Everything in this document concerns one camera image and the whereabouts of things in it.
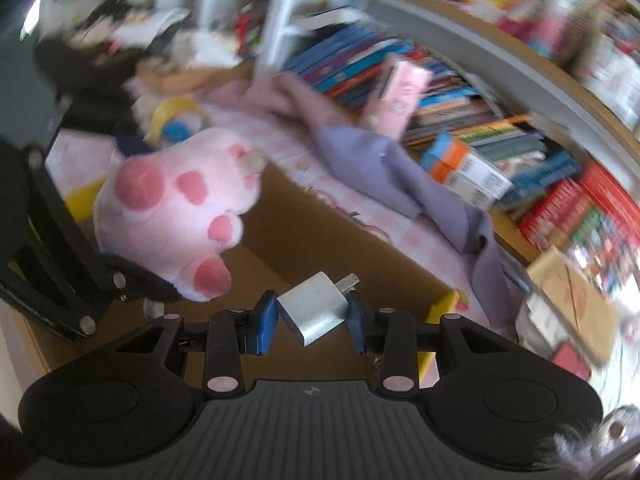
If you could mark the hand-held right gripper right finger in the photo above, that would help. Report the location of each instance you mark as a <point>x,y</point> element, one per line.
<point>356,327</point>

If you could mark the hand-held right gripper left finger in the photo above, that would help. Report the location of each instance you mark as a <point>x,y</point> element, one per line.
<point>267,322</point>

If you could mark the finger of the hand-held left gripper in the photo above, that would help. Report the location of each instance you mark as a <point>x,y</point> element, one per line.
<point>131,146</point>
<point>60,260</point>

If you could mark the white charger plug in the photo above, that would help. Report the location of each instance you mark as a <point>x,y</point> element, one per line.
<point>315,310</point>

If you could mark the yellow tape roll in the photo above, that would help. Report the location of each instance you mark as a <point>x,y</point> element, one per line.
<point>162,110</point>

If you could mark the pink paw plush toy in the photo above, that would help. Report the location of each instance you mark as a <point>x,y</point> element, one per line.
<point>165,200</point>

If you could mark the yellow cardboard box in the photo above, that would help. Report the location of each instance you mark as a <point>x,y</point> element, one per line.
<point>310,240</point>

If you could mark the dark grey cloth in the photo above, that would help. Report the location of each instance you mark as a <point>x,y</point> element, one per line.
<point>80,75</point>

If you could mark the tissue pack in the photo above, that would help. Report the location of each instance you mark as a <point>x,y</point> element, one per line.
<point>205,47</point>

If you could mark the pink checkered tablecloth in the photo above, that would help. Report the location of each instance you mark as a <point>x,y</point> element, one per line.
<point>345,187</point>

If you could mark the pink and purple cloth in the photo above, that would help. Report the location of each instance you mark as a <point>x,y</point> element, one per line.
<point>400,175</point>

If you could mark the orange and blue small box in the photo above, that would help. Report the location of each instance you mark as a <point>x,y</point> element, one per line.
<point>465,170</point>

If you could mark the white wooden bookshelf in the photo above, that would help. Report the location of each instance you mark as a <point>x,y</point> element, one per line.
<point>282,15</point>

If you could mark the pile of brown notebooks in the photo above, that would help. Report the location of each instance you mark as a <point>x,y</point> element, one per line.
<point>570,295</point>

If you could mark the row of leaning books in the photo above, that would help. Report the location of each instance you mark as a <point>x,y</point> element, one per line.
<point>350,60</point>

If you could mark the pink cylindrical case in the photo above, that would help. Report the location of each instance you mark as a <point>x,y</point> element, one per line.
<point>395,95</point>

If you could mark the red boxed book set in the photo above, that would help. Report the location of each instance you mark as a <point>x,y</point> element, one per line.
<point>565,210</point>

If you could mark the grey fuzzy cloth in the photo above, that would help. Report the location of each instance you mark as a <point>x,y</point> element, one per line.
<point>590,440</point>

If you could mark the row of upright books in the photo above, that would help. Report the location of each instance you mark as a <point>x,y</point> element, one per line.
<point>540,0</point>

